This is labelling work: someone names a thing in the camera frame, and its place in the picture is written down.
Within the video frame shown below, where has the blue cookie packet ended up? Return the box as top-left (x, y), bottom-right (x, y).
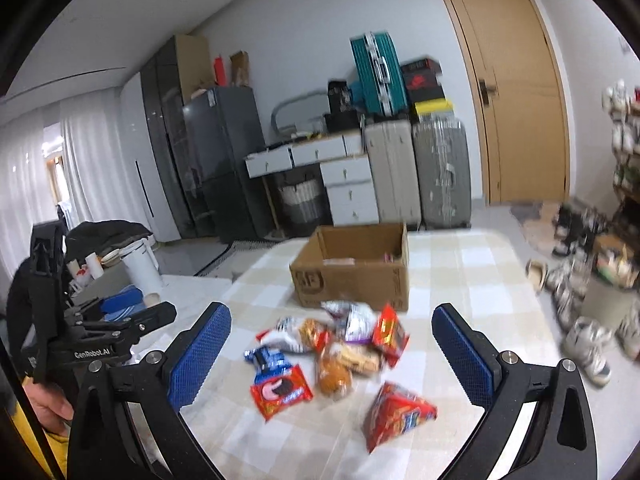
top-left (244, 346), bottom-right (292, 385)

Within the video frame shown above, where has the white red noodle bag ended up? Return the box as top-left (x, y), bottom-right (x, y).
top-left (256, 316), bottom-right (331, 353)

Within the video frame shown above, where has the red cookie packet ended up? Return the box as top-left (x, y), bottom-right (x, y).
top-left (250, 365), bottom-right (314, 422)

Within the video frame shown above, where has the large red snack bag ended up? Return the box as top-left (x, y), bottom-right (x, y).
top-left (362, 382), bottom-right (438, 453)

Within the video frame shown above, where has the bread bun packet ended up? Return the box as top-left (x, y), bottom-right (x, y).
top-left (317, 347), bottom-right (352, 401)

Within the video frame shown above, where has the grey purple snack bag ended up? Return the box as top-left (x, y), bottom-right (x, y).
top-left (320, 300), bottom-right (378, 344)

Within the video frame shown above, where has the small red snack packet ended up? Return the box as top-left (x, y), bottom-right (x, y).
top-left (371, 304), bottom-right (409, 368)

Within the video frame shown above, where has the clear biscuit packet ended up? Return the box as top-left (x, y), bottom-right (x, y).
top-left (329, 341), bottom-right (382, 376)

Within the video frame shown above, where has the brown cardboard box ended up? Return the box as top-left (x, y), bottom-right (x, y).
top-left (290, 223), bottom-right (409, 312)

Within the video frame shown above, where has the left hand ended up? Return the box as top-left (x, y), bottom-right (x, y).
top-left (23, 377), bottom-right (74, 437)

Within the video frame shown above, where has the white kettle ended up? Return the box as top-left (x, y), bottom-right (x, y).
top-left (120, 238), bottom-right (164, 295)

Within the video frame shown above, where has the white curtain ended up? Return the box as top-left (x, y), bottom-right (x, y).
top-left (1, 88), bottom-right (144, 278)

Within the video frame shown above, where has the woven laundry basket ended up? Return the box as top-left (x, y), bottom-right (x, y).
top-left (279, 179), bottom-right (328, 236)

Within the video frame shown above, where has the dark grey refrigerator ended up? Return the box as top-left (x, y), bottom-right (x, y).
top-left (183, 87), bottom-right (274, 243)

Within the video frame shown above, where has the small door mat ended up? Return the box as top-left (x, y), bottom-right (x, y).
top-left (510, 200), bottom-right (561, 257)

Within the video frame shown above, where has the shoe rack with shoes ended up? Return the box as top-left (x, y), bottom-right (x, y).
top-left (602, 78), bottom-right (640, 261)

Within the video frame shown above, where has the black tall cabinet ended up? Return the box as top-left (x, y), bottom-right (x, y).
top-left (140, 35), bottom-right (215, 238)

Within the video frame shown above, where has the white drawer desk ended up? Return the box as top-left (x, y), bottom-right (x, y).
top-left (244, 130), bottom-right (380, 226)

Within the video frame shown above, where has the black bag on desk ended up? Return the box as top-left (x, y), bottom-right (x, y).
top-left (323, 79), bottom-right (362, 133)

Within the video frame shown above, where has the beige suitcase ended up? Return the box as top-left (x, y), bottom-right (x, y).
top-left (363, 120), bottom-right (422, 229)

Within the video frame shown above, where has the teal suitcase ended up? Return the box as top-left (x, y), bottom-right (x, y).
top-left (350, 32), bottom-right (408, 117)

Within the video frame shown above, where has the grey aluminium suitcase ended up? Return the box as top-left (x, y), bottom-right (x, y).
top-left (412, 115), bottom-right (472, 229)

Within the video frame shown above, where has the yellow black shoe box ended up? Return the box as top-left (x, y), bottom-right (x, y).
top-left (414, 98), bottom-right (454, 122)

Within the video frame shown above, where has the black red shoe box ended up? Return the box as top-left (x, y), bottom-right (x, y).
top-left (400, 58), bottom-right (445, 104)

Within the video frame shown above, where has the wooden door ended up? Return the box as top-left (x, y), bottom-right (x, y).
top-left (444, 0), bottom-right (570, 204)

